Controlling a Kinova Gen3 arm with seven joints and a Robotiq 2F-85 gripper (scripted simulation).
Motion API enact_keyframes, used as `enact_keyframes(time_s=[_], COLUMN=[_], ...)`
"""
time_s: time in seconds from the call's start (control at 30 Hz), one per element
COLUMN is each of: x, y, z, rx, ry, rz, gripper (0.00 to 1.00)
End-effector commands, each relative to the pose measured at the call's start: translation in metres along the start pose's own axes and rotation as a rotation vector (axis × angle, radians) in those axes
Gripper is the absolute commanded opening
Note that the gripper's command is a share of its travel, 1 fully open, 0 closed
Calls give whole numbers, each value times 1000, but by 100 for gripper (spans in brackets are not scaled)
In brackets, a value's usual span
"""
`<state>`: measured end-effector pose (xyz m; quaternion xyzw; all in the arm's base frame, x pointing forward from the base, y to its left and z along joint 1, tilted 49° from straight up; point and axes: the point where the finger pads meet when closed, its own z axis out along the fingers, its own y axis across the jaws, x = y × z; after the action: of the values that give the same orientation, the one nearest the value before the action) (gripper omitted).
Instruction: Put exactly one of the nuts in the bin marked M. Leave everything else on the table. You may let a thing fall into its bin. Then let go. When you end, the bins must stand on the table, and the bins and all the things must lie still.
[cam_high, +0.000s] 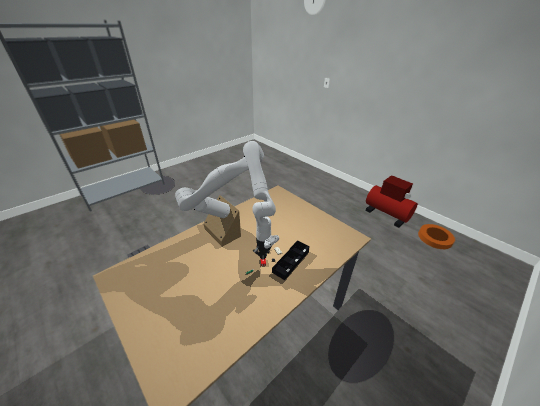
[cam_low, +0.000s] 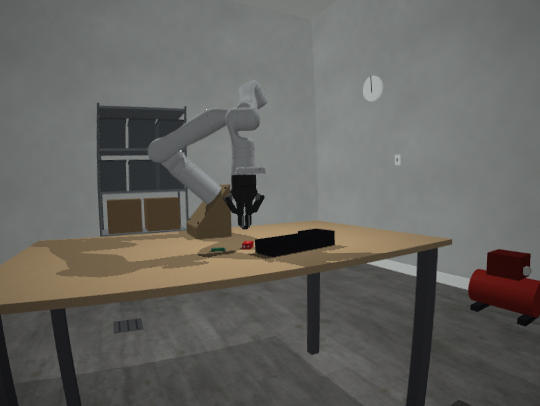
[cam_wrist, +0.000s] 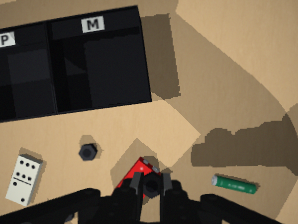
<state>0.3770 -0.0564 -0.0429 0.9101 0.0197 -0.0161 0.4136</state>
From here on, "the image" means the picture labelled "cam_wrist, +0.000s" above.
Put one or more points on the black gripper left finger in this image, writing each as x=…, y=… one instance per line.
x=114, y=209

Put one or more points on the green battery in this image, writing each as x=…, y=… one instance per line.
x=233, y=184

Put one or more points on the black rack of three bins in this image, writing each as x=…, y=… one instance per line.
x=86, y=69

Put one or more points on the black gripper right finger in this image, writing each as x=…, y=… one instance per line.
x=211, y=209

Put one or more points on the red 9v battery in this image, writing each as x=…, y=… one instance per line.
x=141, y=165

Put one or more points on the black hex nut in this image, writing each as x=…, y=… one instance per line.
x=151, y=184
x=88, y=152
x=70, y=218

